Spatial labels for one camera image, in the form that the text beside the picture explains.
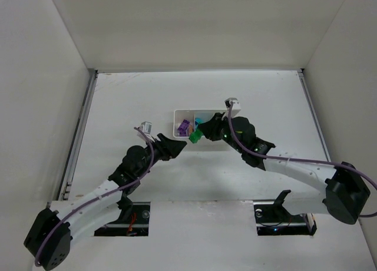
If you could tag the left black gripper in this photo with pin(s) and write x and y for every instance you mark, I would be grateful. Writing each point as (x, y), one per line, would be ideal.
(164, 148)

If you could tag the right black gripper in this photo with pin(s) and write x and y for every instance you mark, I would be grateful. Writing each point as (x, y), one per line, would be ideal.
(217, 128)

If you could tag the teal lego brick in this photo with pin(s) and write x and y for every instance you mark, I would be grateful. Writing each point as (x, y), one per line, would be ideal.
(200, 120)

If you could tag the long green lego plate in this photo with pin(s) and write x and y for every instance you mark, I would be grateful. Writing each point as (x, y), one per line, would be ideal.
(195, 136)

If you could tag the purple curved lego brick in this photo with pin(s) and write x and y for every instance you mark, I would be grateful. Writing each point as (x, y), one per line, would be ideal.
(182, 133)

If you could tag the purple lego plate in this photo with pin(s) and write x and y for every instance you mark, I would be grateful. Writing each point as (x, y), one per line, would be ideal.
(183, 126)

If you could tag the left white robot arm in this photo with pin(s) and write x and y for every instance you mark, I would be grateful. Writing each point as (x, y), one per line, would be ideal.
(54, 232)

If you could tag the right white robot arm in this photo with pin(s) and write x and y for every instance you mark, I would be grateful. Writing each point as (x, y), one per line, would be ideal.
(339, 188)

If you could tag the white three-compartment tray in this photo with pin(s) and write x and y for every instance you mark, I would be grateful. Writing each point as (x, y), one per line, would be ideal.
(203, 144)

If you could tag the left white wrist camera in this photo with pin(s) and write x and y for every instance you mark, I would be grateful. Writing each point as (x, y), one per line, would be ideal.
(145, 131)

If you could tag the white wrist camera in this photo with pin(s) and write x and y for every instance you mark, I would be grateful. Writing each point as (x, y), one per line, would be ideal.
(145, 131)
(232, 107)

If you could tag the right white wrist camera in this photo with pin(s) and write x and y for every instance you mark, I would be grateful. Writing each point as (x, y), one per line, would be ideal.
(232, 107)

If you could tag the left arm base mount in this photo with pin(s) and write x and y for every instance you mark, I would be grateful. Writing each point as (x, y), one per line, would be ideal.
(133, 220)

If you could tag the right aluminium rail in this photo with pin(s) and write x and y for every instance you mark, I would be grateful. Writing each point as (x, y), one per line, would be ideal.
(313, 113)

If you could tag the aluminium rail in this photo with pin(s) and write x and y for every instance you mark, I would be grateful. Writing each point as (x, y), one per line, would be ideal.
(64, 185)
(313, 113)

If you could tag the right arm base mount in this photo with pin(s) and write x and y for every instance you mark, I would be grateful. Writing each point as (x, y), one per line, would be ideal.
(272, 219)

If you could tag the left aluminium rail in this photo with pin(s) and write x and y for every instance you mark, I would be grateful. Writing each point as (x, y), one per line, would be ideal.
(64, 185)

